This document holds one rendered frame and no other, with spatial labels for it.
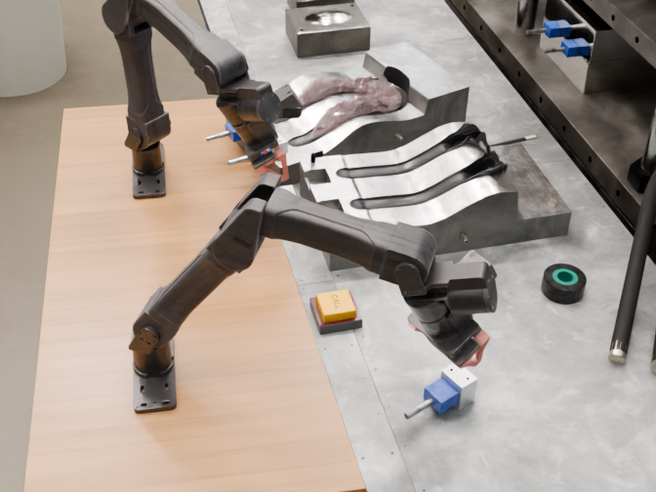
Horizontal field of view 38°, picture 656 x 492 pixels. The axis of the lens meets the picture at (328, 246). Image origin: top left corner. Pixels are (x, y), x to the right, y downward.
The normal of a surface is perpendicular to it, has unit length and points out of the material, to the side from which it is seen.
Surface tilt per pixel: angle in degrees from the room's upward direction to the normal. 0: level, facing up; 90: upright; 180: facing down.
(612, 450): 0
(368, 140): 90
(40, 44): 94
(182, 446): 0
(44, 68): 94
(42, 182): 0
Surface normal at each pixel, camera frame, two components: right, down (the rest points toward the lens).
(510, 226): 0.25, 0.62
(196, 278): -0.31, 0.57
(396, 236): 0.18, -0.73
